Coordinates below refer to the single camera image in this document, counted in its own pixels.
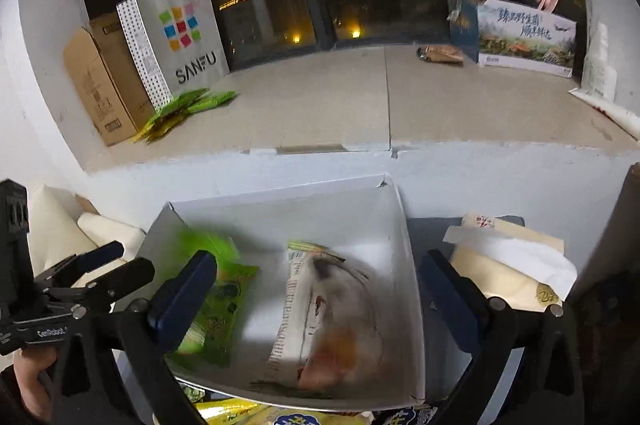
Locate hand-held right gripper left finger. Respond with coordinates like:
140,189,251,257
50,250,219,425

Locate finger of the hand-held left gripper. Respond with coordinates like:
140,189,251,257
32,241,125,287
47,257,156,321

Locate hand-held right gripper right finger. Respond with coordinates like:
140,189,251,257
419,249,586,425

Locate green snack packet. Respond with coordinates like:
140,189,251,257
167,229,260,368

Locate clear packet with orange food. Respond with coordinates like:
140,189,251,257
250,239,387,398

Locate white cardboard box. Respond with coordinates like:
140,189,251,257
135,174,427,412

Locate person's left hand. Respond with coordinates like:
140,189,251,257
12,346,58,423

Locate white cushioned seat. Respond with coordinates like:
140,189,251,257
26,185,147,277

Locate brown cardboard piece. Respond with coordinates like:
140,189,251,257
74,194,102,214

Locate yellow tissue pack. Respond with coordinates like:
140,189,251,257
444,212,578,311

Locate brown cardboard box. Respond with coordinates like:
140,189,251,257
63,12,157,147

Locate yellow blue snack packet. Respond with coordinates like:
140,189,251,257
260,406,373,425

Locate pile of green packets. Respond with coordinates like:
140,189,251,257
131,88,238,144

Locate white shopping bag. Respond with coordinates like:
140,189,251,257
116,0,231,112

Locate brown snack packet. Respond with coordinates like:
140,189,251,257
417,45,465,67

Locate white tube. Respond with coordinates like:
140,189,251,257
568,87,640,134

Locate landscape printed gift box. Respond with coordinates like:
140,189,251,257
476,0,578,78

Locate white plastic bottle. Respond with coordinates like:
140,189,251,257
581,22,622,99

